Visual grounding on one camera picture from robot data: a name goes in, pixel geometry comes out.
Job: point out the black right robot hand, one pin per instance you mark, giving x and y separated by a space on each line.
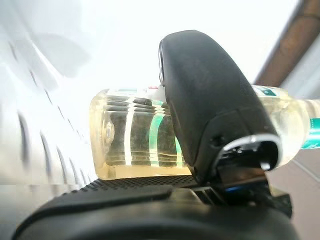
205 100

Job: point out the clear tea bottle white cap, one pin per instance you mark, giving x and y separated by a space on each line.
125 140

